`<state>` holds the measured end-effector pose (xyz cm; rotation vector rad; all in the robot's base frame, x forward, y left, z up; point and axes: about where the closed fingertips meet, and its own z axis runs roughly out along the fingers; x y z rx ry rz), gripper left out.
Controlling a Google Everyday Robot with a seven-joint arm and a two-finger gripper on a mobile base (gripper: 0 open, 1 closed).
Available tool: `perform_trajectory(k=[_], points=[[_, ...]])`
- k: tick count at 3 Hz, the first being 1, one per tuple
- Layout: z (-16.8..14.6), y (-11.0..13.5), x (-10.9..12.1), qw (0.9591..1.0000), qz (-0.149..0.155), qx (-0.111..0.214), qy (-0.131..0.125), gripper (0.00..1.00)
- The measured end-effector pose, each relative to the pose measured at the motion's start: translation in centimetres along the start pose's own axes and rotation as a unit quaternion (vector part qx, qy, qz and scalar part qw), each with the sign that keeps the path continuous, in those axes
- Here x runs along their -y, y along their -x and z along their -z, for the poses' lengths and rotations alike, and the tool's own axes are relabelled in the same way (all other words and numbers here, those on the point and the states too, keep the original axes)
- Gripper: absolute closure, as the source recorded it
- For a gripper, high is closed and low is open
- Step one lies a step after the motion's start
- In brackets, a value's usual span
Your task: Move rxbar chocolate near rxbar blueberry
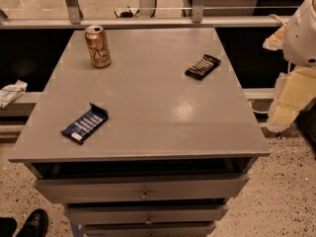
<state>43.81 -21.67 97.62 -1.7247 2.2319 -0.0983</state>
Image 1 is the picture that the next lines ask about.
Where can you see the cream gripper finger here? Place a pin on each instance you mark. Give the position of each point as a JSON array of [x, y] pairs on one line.
[[275, 41], [293, 92]]

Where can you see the black chocolate rxbar wrapper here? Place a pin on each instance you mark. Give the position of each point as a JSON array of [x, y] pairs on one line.
[[202, 68]]

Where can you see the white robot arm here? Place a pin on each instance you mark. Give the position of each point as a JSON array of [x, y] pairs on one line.
[[299, 39]]

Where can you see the blue blueberry rxbar wrapper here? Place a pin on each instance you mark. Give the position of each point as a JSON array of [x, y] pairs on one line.
[[86, 125]]

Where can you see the grey drawer cabinet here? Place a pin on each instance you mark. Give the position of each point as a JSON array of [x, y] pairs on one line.
[[161, 121]]

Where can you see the top grey drawer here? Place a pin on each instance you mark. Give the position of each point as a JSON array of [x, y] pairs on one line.
[[142, 188]]

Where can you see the grey drawer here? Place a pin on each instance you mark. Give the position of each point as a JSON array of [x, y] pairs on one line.
[[179, 229], [142, 188], [146, 214]]

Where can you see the bottom grey drawer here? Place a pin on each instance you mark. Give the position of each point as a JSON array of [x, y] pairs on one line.
[[179, 229]]

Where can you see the gold soda can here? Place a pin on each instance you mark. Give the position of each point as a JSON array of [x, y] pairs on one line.
[[97, 42]]

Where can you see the middle grey drawer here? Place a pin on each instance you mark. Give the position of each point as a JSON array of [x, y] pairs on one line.
[[146, 214]]

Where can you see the black shoe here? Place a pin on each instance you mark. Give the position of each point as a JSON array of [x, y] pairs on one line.
[[36, 224]]

